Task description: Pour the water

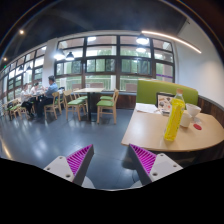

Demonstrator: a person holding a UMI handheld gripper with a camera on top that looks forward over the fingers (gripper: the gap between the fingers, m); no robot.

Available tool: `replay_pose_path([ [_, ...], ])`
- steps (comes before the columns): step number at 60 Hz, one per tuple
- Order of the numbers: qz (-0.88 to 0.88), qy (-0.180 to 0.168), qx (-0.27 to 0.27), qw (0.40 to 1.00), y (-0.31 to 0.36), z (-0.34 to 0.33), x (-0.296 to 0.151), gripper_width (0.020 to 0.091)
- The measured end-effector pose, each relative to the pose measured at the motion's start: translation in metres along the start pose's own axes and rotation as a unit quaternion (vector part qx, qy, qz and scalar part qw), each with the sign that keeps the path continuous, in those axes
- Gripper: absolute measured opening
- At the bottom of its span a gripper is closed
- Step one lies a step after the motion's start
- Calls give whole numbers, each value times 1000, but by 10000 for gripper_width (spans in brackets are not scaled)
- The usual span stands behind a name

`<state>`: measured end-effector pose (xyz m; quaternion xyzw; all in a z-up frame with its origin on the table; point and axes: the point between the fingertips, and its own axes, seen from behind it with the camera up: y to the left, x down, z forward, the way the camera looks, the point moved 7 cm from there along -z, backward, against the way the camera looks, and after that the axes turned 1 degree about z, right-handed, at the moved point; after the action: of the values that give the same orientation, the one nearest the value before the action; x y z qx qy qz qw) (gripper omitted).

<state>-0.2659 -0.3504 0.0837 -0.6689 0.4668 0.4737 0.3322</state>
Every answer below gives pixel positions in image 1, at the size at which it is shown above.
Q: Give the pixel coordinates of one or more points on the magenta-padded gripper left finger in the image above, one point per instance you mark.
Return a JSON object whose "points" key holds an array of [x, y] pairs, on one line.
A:
{"points": [[76, 163]]}

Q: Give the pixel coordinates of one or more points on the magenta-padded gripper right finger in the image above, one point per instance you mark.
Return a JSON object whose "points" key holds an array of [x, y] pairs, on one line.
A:
{"points": [[148, 163]]}

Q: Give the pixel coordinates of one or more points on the yellow drink bottle orange cap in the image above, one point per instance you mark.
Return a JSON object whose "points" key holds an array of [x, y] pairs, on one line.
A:
{"points": [[174, 120]]}

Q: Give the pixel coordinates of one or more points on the white paper sheet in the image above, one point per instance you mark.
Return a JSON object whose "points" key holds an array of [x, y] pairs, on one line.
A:
{"points": [[146, 107]]}

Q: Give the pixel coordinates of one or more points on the white ceramic mug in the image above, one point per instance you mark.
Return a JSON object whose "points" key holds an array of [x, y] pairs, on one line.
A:
{"points": [[186, 120]]}

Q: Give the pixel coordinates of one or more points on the flat round red coaster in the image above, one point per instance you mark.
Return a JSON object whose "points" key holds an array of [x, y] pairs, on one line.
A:
{"points": [[197, 126]]}

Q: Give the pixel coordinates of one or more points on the white ceramic bowl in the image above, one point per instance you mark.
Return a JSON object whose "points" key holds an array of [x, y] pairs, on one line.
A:
{"points": [[193, 109]]}

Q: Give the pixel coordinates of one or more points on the green upholstered bench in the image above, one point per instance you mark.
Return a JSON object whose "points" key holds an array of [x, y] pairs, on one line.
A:
{"points": [[150, 91]]}

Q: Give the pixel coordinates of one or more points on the light wooden dining table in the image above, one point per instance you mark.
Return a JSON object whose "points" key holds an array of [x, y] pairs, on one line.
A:
{"points": [[88, 90]]}

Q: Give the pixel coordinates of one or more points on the hanging pendant lamps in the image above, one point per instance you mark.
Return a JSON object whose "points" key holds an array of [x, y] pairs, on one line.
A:
{"points": [[142, 40]]}

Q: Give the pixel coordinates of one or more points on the long curved ceiling light strip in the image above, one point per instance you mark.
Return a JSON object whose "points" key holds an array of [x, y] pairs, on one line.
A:
{"points": [[166, 36]]}

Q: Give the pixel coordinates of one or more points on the dark-framed window wall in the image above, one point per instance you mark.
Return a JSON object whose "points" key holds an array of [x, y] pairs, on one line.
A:
{"points": [[100, 65]]}

